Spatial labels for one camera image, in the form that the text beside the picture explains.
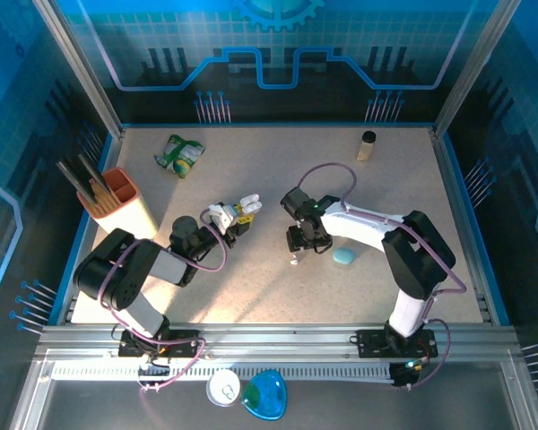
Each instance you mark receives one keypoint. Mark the aluminium mounting rail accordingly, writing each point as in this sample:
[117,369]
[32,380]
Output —
[273,340]

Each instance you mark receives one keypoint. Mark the blue heart-shaped container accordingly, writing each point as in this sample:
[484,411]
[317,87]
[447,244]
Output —
[264,396]

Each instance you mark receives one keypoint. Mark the white round lid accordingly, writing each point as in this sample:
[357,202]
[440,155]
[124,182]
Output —
[224,388]

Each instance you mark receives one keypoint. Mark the aluminium frame post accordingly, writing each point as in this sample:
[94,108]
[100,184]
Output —
[81,71]
[473,71]

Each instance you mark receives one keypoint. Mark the small bottle with black cap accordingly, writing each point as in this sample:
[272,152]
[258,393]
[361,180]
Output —
[366,150]

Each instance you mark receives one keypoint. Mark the blue oval earbud case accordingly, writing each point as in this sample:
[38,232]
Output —
[344,256]

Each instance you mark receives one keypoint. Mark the black chopstick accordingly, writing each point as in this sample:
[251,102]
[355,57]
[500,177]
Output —
[94,171]
[74,179]

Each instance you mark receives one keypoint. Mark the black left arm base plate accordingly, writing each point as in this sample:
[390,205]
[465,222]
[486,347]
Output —
[184,347]

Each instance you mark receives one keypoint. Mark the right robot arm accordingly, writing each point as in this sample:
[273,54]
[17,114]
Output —
[417,251]

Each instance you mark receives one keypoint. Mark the green and white snack bag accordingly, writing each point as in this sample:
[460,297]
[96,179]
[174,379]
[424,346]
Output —
[181,154]

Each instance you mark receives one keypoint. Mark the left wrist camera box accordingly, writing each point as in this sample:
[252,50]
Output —
[222,216]

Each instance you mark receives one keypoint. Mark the wooden chopstick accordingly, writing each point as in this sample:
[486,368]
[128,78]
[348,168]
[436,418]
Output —
[110,199]
[99,199]

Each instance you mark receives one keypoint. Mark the orange and white utensil holder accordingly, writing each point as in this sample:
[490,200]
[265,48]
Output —
[125,215]

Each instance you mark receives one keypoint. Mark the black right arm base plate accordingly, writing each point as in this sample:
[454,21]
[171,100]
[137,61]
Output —
[372,344]

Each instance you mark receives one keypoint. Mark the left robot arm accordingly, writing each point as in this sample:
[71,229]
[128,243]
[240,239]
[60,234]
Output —
[112,277]

